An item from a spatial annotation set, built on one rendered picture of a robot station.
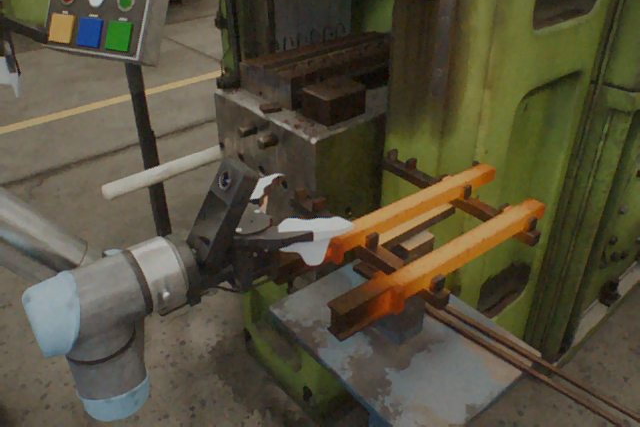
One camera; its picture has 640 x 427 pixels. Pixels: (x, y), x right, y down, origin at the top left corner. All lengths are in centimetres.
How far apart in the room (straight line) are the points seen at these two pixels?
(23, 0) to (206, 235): 555
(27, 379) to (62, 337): 146
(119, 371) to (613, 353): 174
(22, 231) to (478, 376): 71
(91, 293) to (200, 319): 148
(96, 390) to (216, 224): 22
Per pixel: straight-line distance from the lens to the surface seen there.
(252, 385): 182
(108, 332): 61
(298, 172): 119
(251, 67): 134
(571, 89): 141
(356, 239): 78
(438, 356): 100
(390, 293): 69
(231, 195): 60
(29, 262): 72
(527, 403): 187
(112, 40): 158
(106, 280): 60
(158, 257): 61
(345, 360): 97
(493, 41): 103
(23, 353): 214
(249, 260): 65
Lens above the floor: 140
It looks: 31 degrees down
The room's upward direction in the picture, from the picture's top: straight up
